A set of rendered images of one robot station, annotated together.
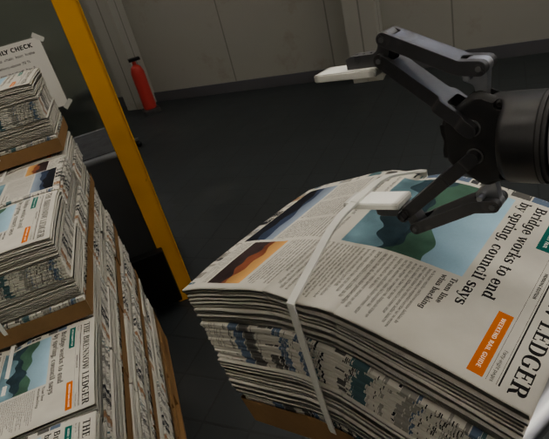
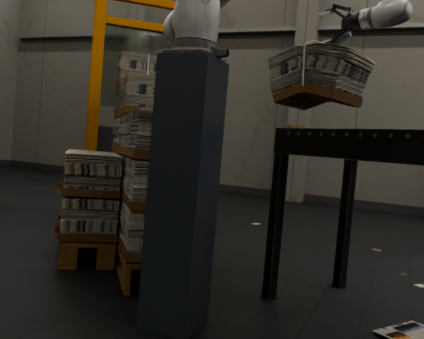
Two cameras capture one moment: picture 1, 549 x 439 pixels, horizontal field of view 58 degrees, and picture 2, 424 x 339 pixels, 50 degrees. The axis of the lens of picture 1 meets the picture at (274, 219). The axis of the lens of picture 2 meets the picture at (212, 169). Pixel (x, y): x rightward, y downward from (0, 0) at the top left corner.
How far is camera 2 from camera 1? 1.94 m
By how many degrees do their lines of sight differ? 27
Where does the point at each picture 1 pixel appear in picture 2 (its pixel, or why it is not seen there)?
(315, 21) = (264, 157)
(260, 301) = (295, 50)
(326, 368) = (307, 62)
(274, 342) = (294, 62)
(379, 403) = (319, 64)
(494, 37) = (374, 196)
